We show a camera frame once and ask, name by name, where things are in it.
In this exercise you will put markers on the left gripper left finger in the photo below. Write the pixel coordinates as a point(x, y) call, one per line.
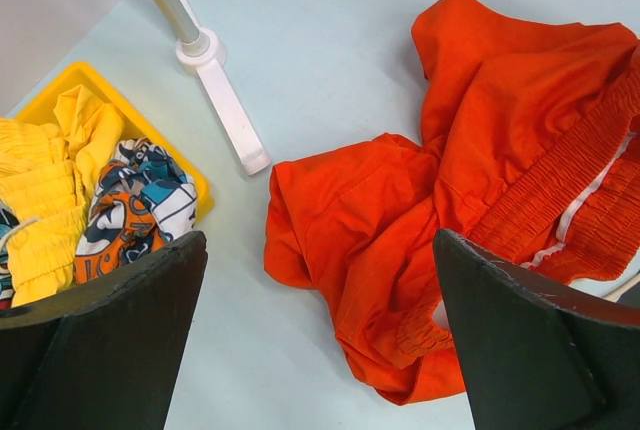
point(104, 354)

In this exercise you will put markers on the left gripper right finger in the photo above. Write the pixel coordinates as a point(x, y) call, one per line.
point(535, 353)

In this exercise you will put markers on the comic print shorts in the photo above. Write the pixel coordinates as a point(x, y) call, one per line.
point(143, 200)

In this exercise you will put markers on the yellow shorts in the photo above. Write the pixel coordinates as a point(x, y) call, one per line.
point(48, 176)

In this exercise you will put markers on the white clothes rack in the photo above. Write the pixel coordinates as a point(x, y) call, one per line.
point(203, 55)

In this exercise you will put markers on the orange shorts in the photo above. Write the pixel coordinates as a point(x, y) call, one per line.
point(529, 147)

